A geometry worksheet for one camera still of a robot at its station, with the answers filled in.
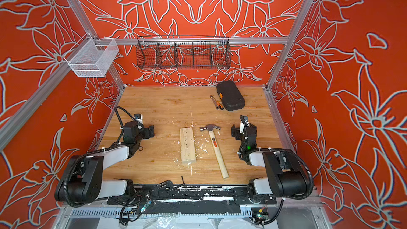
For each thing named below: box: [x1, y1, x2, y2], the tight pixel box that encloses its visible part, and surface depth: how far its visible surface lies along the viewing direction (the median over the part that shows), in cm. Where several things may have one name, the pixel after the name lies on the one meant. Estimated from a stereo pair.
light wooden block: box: [179, 127, 197, 164], surface depth 87 cm
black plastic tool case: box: [216, 80, 246, 112], surface depth 109 cm
